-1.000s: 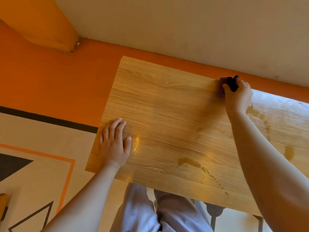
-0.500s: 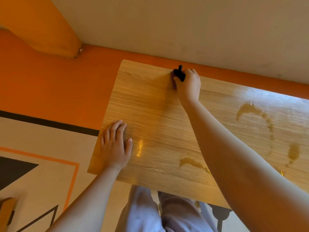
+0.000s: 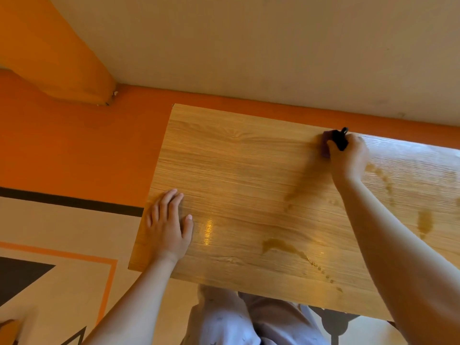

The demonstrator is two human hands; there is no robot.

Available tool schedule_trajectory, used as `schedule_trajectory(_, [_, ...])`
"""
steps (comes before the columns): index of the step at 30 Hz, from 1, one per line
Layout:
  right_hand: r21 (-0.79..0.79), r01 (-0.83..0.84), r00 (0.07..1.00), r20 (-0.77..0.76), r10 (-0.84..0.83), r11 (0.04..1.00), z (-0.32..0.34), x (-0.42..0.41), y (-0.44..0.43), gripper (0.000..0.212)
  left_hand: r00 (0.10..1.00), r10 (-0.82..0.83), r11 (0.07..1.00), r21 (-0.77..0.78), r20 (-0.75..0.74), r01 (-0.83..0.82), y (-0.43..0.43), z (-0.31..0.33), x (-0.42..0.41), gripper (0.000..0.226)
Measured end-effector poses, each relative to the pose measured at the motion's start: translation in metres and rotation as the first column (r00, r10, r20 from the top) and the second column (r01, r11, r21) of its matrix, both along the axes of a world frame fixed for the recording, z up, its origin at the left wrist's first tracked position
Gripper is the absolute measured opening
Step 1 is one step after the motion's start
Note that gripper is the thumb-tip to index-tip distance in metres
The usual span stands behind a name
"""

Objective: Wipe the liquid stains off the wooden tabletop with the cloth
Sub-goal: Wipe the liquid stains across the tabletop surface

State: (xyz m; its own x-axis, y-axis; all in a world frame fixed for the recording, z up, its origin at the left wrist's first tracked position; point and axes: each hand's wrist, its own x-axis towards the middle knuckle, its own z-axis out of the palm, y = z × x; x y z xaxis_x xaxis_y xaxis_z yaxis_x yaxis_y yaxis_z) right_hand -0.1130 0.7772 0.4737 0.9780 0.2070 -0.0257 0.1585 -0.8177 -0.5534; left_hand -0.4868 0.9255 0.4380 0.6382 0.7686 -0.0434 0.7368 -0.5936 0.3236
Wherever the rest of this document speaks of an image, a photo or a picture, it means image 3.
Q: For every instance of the purple cleaning cloth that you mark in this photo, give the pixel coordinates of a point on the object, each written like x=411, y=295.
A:
x=336, y=138

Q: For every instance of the person's left forearm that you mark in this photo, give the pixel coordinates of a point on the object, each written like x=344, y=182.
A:
x=133, y=305

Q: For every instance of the person's right forearm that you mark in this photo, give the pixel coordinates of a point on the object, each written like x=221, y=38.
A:
x=402, y=258

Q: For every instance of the person's left hand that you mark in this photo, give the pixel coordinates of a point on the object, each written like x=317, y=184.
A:
x=167, y=229

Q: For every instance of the person's right hand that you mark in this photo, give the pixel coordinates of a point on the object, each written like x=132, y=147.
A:
x=346, y=159

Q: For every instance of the wooden table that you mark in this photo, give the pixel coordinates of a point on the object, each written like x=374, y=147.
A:
x=251, y=197

